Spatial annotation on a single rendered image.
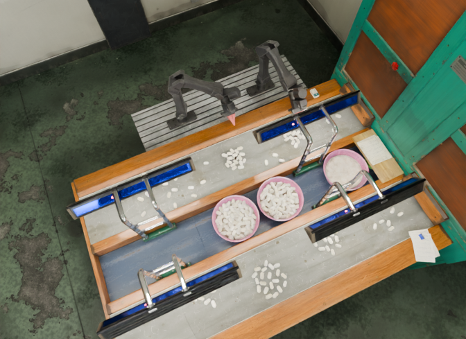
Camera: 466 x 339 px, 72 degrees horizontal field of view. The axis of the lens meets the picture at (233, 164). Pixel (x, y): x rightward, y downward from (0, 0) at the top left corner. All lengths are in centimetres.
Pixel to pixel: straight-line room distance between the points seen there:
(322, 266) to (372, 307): 92
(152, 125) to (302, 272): 132
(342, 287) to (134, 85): 253
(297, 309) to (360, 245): 49
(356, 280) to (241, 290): 60
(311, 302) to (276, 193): 60
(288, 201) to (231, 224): 36
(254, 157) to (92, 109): 184
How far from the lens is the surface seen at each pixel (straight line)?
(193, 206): 186
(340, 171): 205
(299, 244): 186
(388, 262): 196
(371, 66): 207
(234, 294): 180
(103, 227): 199
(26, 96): 373
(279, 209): 188
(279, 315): 179
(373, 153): 212
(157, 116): 228
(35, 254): 300
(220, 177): 194
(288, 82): 198
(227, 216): 186
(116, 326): 151
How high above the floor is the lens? 254
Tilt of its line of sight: 66 degrees down
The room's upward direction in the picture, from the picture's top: 2 degrees counter-clockwise
